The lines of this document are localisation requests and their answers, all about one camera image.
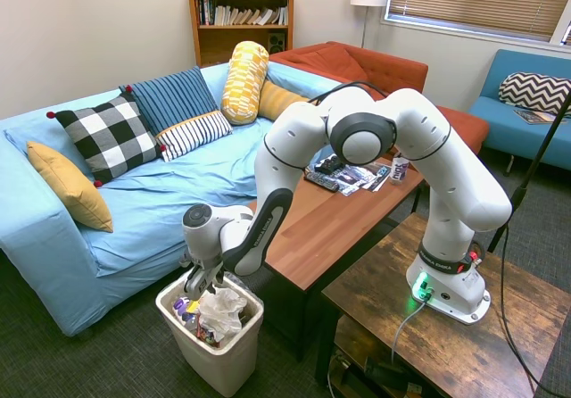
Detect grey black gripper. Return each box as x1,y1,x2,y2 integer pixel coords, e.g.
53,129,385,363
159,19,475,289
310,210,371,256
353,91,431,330
183,253,226,304

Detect white tissue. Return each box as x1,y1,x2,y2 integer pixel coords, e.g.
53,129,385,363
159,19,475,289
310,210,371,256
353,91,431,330
197,286,249,342

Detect white plastic trash bin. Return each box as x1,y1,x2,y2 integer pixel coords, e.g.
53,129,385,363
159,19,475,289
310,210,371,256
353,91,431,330
154,271,265,398

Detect purple bottle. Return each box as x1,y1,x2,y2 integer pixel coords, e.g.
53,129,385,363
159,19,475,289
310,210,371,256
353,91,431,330
173,296,194,324

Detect colourful wrapper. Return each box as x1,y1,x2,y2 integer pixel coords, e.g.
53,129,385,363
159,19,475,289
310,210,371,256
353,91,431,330
195,316,220,344

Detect light blue sofa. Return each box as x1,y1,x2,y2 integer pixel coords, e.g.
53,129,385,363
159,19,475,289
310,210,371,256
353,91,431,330
0,61,353,339

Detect white navy striped pillow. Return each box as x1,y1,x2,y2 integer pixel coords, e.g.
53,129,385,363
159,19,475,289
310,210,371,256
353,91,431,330
154,109,235,163

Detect black remote control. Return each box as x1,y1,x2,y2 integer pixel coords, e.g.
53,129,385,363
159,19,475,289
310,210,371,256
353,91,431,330
303,171,341,194

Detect mustard yellow pillow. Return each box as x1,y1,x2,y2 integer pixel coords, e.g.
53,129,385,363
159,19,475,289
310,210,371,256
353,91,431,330
25,140,114,234

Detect black game controller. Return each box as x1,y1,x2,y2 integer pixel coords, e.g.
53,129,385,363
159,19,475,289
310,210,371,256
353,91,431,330
313,155,343,177

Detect black white checkered pillow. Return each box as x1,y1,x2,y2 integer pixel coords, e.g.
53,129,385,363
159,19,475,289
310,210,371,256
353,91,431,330
46,91,168,189

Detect glossy magazines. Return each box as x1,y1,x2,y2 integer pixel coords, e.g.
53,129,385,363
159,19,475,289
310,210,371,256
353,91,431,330
329,160,394,197

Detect blue striped pillow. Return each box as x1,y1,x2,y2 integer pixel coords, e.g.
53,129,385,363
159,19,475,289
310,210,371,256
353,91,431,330
118,66,221,137

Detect orange striped pillow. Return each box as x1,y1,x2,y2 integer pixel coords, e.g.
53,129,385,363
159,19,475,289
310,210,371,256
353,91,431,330
257,79,310,122

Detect black power strip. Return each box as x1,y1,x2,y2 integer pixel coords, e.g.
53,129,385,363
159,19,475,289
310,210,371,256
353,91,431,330
362,354,421,394

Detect yellow patterned bolster pillow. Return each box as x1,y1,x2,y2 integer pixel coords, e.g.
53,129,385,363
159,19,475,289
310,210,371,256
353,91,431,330
219,40,271,126

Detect wooden bookshelf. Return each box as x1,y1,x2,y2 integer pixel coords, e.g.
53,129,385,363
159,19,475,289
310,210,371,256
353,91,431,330
183,0,299,70

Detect rustic dark wood side table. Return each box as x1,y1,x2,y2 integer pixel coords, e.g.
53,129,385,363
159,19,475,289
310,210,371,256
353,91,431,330
313,212,571,398

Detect small black speaker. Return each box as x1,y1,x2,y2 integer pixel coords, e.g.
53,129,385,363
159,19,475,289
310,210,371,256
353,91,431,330
267,31,287,54

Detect row of leaning books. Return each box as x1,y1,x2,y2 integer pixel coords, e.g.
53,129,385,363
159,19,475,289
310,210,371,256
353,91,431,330
197,0,289,27

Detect orange sofa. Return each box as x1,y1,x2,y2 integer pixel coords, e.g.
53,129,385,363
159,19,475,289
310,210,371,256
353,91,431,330
269,40,491,156

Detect blue bench sofa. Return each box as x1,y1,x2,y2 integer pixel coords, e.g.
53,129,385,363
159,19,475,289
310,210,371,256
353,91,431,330
468,48,571,172

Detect magazine with dark cover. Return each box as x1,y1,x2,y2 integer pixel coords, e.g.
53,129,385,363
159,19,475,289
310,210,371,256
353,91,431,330
512,108,568,127

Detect black white chevron pillow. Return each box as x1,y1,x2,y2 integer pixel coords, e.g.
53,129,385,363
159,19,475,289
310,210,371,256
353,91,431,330
498,71,571,119

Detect wooden window blinds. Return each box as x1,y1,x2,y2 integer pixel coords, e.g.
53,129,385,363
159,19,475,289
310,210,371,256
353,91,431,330
385,0,571,45

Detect grey base cable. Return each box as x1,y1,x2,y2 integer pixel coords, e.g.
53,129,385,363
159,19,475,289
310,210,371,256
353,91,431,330
390,298,430,364

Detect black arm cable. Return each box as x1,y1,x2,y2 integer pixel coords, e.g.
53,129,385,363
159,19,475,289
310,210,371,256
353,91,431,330
307,80,394,105

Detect black stand cable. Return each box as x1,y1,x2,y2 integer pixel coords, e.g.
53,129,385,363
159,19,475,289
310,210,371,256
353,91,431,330
498,226,552,393

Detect black camera stand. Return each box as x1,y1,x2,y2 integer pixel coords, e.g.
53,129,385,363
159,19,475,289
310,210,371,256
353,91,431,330
487,97,571,253

